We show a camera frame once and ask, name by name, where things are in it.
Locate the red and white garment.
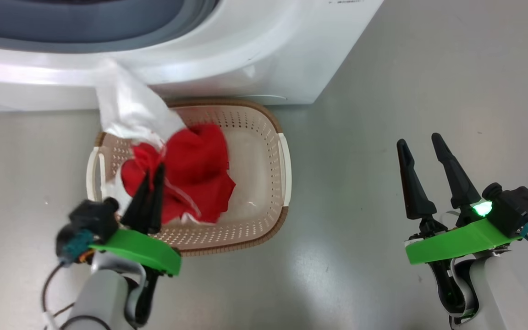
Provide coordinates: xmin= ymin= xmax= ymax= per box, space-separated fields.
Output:
xmin=96 ymin=60 xmax=237 ymax=226

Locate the white front-load washing machine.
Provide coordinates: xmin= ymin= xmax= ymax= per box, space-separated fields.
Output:
xmin=0 ymin=0 xmax=385 ymax=112

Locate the grey rubber door gasket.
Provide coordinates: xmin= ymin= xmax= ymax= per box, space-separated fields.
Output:
xmin=0 ymin=0 xmax=222 ymax=54

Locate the teal left camera cable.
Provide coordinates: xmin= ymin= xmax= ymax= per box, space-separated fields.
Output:
xmin=41 ymin=229 xmax=93 ymax=330

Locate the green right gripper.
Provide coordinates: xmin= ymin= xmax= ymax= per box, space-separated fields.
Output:
xmin=396 ymin=133 xmax=522 ymax=266

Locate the cream laundry basket brown rim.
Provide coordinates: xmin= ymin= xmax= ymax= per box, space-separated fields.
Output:
xmin=86 ymin=99 xmax=292 ymax=256

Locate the round white drain filter cover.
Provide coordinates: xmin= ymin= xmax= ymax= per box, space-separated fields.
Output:
xmin=241 ymin=94 xmax=287 ymax=103

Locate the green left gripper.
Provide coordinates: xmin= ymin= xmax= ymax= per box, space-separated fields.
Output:
xmin=89 ymin=163 xmax=182 ymax=277

